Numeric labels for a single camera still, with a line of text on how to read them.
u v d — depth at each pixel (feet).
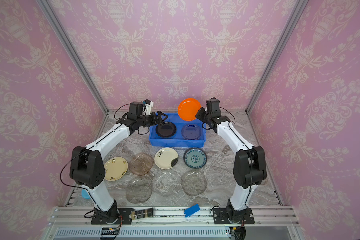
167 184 2.78
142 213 2.38
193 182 2.79
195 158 3.10
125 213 2.48
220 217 2.40
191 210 2.47
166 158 3.13
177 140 3.34
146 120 2.53
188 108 3.08
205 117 2.53
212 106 2.25
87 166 1.57
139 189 2.74
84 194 2.67
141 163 3.03
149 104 2.67
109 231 2.40
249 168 1.55
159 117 2.60
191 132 3.50
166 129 3.46
